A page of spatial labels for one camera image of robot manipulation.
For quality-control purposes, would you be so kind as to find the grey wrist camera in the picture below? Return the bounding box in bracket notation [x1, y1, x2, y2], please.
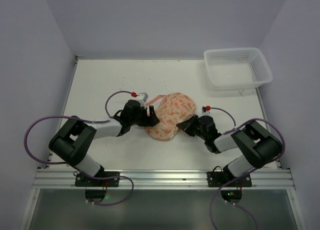
[201, 105, 211, 116]
[135, 92, 149, 108]

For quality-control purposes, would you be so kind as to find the aluminium mounting rail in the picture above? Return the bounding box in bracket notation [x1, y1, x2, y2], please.
[32, 168, 295, 190]

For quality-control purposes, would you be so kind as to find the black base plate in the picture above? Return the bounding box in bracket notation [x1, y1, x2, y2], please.
[74, 171, 120, 188]
[206, 166, 253, 188]

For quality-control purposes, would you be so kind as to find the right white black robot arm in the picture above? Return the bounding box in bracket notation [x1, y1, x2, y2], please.
[176, 114, 284, 187]

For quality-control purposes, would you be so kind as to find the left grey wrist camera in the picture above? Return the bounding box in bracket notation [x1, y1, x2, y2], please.
[135, 92, 149, 108]

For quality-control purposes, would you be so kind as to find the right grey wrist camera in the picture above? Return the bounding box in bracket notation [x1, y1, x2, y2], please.
[201, 105, 211, 116]

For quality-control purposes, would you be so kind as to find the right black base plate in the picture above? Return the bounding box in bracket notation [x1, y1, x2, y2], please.
[206, 166, 253, 188]

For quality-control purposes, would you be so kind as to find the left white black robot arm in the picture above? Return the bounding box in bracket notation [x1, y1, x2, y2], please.
[48, 100, 160, 187]

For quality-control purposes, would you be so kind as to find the floral mesh laundry bag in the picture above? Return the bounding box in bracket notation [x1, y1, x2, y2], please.
[145, 92, 196, 141]

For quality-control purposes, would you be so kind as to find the white plastic basket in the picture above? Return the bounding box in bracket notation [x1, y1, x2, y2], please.
[203, 47, 273, 91]

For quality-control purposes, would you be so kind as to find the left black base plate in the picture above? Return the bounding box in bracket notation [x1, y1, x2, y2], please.
[74, 171, 120, 188]

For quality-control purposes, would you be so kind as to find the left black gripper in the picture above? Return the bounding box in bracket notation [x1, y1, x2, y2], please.
[129, 105, 159, 127]

